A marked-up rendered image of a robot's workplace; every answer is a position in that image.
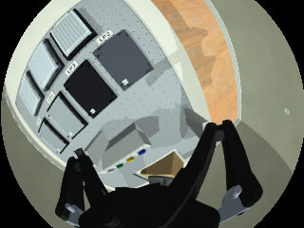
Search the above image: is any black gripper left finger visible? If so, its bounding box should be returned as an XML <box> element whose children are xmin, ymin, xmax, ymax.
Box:
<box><xmin>55</xmin><ymin>130</ymin><xmax>121</xmax><ymax>228</ymax></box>

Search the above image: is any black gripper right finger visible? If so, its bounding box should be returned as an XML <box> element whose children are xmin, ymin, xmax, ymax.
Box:
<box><xmin>141</xmin><ymin>107</ymin><xmax>263</xmax><ymax>228</ymax></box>

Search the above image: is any grey control panel with four buttons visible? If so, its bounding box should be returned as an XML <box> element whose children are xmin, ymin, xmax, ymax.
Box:
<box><xmin>94</xmin><ymin>123</ymin><xmax>153</xmax><ymax>174</ymax></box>

